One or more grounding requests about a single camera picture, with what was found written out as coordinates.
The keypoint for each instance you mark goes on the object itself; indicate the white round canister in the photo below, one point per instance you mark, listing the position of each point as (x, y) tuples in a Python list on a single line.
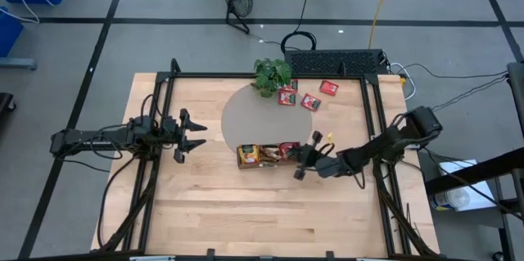
[(452, 199)]

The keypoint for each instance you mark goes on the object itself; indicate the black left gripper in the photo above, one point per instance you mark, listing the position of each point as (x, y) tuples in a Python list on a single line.
[(168, 134)]

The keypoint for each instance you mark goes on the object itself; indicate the black mesh computer case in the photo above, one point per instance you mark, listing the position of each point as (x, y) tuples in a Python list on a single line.
[(331, 62)]

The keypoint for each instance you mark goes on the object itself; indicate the green potted plant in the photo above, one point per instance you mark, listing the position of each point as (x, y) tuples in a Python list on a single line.
[(270, 75)]

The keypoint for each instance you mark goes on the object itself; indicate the grey round mat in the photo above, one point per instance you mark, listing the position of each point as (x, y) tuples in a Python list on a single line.
[(262, 118)]

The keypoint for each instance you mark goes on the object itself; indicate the white box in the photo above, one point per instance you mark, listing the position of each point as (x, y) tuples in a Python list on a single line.
[(483, 199)]

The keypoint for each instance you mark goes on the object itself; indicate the wooden three-compartment tray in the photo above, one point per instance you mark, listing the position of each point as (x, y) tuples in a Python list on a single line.
[(268, 166)]

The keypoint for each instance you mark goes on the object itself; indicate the yellow tag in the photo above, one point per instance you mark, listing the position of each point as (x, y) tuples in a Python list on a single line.
[(330, 137)]

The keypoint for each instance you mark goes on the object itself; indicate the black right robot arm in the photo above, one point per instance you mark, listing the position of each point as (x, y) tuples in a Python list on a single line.
[(385, 146)]

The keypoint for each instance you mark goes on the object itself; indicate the grey metal foot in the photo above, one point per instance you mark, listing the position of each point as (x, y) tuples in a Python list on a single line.
[(18, 64)]

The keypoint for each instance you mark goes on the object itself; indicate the black metal table frame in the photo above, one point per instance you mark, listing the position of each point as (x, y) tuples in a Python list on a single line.
[(204, 75)]

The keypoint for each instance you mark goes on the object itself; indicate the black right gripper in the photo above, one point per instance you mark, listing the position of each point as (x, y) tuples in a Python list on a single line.
[(323, 165)]

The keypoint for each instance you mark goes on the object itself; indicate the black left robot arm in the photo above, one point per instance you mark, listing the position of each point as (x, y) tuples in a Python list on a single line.
[(94, 138)]

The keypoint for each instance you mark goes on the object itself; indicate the beige tea packet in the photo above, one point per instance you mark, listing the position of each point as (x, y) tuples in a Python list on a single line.
[(270, 154)]

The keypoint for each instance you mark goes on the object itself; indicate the black metal cart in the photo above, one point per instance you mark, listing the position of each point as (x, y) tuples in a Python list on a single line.
[(475, 171)]

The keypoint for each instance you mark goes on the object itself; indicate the orange mango tea packet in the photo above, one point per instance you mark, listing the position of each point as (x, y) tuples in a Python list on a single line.
[(248, 155)]

